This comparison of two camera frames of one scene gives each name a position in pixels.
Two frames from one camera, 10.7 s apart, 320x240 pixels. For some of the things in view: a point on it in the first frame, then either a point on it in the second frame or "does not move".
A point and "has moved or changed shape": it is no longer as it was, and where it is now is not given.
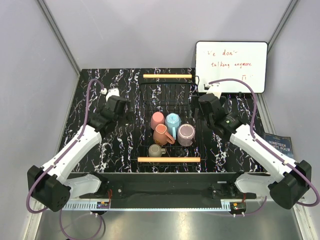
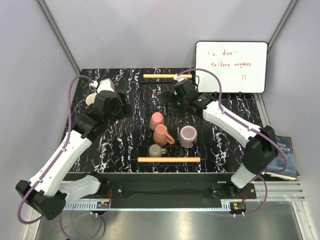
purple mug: x=186 y=134 has moved or changed shape
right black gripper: x=194 y=104 -> x=169 y=97
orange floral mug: x=160 y=136 does not move
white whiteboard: x=245 y=61 does not move
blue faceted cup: x=173 y=121 -> x=90 y=99
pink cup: x=158 y=117 does not move
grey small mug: x=155 y=150 does not move
